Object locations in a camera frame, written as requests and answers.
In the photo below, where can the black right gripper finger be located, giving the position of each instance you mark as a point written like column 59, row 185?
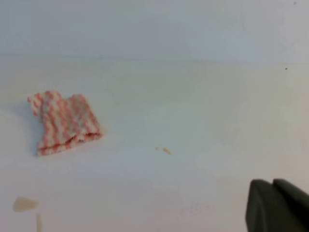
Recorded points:
column 279, row 206

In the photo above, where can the red and white patterned rag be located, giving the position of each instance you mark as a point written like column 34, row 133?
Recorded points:
column 67, row 122

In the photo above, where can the small tan stain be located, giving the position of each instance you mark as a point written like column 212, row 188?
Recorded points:
column 23, row 204

